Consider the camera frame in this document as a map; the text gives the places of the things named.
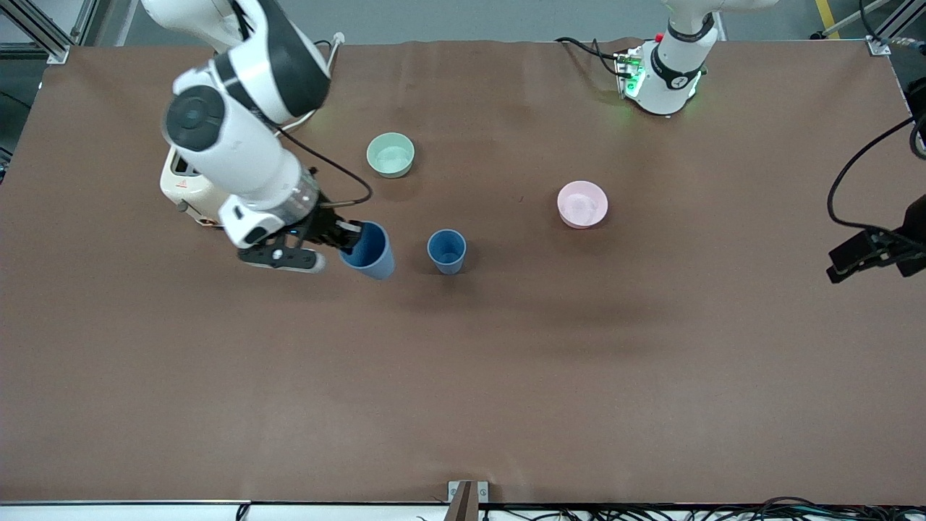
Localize blue ribbed plastic cup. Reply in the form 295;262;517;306
427;229;468;276
339;221;396;280

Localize green bowl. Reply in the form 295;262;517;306
366;132;416;179

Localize cream white toaster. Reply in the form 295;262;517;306
159;145;226;229

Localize brown table cover sheet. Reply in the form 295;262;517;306
0;36;926;507

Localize pale tripod leg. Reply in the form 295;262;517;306
810;0;880;41

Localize pink bowl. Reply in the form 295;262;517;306
557;181;608;229

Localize white toaster power cable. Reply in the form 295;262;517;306
279;32;346;136

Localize aluminium frame post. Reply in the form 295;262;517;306
865;0;926;57
0;0;73;64

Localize grey metal table bracket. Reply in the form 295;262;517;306
448;480;490;521

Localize black cable bundle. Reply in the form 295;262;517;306
481;496;926;521

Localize black arm base cable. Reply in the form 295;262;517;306
555;36;626;77

